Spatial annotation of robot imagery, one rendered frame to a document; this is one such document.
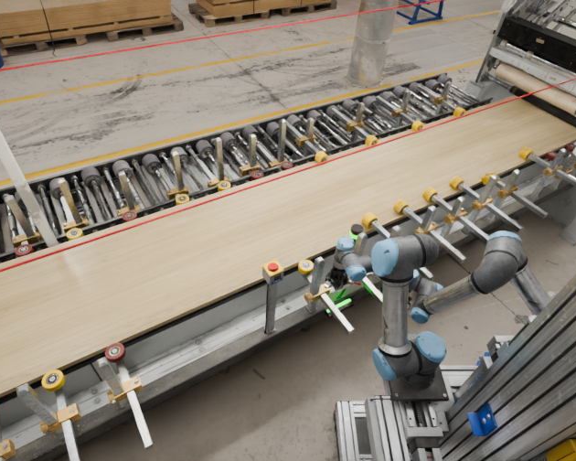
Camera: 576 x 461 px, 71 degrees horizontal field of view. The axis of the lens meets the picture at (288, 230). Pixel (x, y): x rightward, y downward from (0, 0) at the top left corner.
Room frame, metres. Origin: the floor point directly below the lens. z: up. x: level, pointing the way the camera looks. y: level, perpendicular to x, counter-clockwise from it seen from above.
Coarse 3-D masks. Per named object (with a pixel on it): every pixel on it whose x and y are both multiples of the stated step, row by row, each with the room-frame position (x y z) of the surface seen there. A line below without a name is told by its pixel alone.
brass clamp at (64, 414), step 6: (66, 408) 0.57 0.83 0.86; (78, 408) 0.58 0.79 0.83; (60, 414) 0.54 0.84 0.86; (66, 414) 0.54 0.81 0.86; (72, 414) 0.54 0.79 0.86; (78, 414) 0.55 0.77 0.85; (60, 420) 0.52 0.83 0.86; (66, 420) 0.52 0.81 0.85; (72, 420) 0.53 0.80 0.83; (42, 426) 0.49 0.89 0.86; (48, 426) 0.49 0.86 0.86; (54, 426) 0.50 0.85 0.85; (60, 426) 0.51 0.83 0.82; (42, 432) 0.48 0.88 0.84; (48, 432) 0.48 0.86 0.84
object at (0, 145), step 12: (0, 132) 1.42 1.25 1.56; (0, 144) 1.39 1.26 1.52; (0, 156) 1.38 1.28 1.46; (12, 156) 1.40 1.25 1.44; (12, 168) 1.39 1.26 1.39; (12, 180) 1.38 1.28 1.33; (24, 180) 1.40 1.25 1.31; (24, 192) 1.39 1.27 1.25; (36, 204) 1.40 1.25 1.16; (36, 216) 1.39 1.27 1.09; (48, 228) 1.40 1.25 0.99; (48, 240) 1.39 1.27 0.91
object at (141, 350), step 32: (480, 192) 2.33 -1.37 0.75; (416, 224) 1.97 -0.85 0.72; (320, 256) 1.51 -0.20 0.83; (256, 288) 1.27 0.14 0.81; (288, 288) 1.39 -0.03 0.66; (192, 320) 1.06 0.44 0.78; (224, 320) 1.16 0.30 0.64; (128, 352) 0.87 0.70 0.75; (160, 352) 0.95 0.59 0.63; (256, 352) 1.30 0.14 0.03; (32, 384) 0.66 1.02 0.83; (64, 384) 0.71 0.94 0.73; (0, 416) 0.56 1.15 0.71
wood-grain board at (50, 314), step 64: (448, 128) 2.92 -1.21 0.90; (512, 128) 3.01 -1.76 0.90; (256, 192) 1.94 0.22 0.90; (320, 192) 1.99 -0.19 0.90; (384, 192) 2.05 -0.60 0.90; (448, 192) 2.11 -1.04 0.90; (64, 256) 1.30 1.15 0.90; (128, 256) 1.33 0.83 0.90; (192, 256) 1.37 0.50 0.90; (256, 256) 1.41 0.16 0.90; (0, 320) 0.90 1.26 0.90; (64, 320) 0.93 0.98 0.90; (128, 320) 0.96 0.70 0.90; (0, 384) 0.62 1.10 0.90
